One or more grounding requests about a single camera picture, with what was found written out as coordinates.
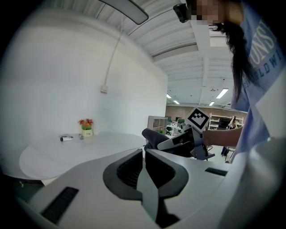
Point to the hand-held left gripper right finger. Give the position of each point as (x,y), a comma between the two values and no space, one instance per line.
(196,179)

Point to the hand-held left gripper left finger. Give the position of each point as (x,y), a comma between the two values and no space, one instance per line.
(89,190)

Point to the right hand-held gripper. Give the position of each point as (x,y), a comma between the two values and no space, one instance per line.
(197,118)

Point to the dark blue cloth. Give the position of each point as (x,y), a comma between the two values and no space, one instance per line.
(152,136)

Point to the person's right forearm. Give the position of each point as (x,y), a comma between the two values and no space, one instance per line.
(223,136)

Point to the white kidney-shaped table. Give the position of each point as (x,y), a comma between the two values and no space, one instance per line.
(78,154)

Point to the small green potted plant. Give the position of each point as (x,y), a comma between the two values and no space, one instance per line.
(161,132)

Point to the grey wooden shelf unit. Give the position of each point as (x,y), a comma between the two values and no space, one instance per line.
(157,123)

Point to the white storage rack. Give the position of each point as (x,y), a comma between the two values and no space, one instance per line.
(217,121)

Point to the white tube with black cap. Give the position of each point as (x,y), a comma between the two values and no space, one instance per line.
(66,138)

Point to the colourful flowers in cream pot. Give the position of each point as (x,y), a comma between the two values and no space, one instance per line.
(86,127)

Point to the person's light blue shirt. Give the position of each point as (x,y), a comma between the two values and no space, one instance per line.
(259,67)

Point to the person's head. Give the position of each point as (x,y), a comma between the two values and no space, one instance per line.
(210,10)

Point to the dark curved ceiling fixture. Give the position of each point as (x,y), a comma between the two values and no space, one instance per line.
(129,10)

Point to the white wall switch box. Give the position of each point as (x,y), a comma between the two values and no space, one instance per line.
(104,89)

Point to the white wall conduit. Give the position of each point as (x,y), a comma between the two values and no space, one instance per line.
(110,62)

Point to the black head camera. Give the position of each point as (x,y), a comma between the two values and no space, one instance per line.
(183,11)

